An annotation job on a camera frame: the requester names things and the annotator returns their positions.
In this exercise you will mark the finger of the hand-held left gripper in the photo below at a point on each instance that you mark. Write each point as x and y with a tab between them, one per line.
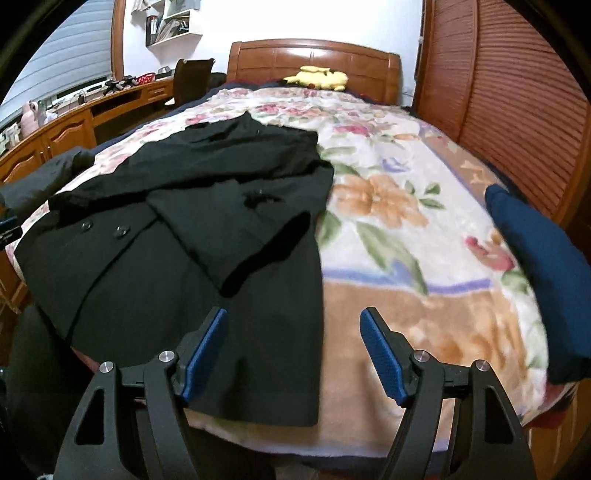
8	225

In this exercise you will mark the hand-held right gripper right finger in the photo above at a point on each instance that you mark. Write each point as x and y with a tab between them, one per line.
381	355

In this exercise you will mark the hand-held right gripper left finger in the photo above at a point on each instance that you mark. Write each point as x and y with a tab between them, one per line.
205	355

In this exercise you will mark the black buttoned coat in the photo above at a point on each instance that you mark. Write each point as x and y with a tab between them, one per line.
138	277

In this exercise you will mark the floral blanket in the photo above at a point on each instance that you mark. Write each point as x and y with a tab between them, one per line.
392	277

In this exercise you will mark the white desk ornament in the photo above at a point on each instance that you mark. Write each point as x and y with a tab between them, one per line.
9	138

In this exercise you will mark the wooden desk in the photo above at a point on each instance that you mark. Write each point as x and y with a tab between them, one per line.
69	134

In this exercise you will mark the person's dark pants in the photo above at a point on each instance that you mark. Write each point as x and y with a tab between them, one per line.
37	392

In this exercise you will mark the grey window blind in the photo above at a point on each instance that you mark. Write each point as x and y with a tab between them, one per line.
69	60

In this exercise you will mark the dark blue cloth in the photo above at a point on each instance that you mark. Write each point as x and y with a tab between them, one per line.
540	277

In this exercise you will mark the black desk gadget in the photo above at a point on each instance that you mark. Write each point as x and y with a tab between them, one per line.
119	85

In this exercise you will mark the red basket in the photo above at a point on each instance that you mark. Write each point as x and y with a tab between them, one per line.
145	79

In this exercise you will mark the grey box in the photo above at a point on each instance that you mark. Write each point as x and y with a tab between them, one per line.
164	71

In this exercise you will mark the brown chair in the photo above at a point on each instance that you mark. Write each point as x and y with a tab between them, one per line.
194	83

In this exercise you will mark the yellow plush toy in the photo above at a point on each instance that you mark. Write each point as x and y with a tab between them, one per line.
318	79

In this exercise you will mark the wooden louvered wardrobe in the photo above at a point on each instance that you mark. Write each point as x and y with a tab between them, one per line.
517	92

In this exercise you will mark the wooden bed headboard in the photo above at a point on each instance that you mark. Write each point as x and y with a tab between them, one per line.
277	64

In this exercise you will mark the white wall shelf unit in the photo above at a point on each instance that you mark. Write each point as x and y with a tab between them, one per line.
180	36

